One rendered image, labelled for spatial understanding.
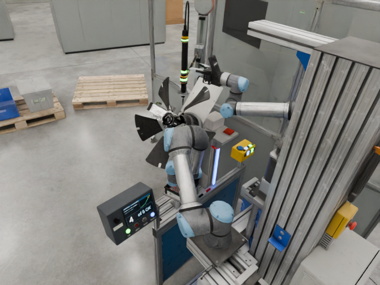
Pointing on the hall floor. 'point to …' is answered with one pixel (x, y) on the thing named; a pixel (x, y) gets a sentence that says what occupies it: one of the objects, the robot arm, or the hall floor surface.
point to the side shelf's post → (211, 164)
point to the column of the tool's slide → (202, 39)
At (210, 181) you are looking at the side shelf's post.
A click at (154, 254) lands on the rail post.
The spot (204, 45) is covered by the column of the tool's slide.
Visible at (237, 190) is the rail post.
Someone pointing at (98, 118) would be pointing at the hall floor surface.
